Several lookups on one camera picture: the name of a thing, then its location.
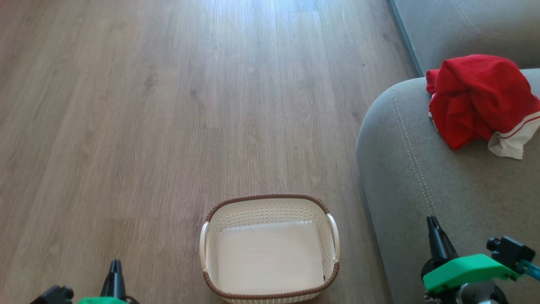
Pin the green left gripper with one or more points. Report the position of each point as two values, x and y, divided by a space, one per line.
101 301

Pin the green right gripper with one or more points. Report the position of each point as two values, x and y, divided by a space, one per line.
464 271

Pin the red garment with white trim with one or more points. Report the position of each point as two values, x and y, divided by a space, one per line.
476 97

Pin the cream basket with brown rim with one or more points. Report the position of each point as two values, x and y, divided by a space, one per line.
270 253

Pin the grey fabric sofa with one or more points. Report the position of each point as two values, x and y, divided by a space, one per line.
422 190

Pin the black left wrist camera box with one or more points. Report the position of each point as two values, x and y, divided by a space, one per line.
52 296

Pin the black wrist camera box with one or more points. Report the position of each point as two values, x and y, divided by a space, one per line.
510 252
52 296

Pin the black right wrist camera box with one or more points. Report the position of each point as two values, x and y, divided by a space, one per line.
510 252

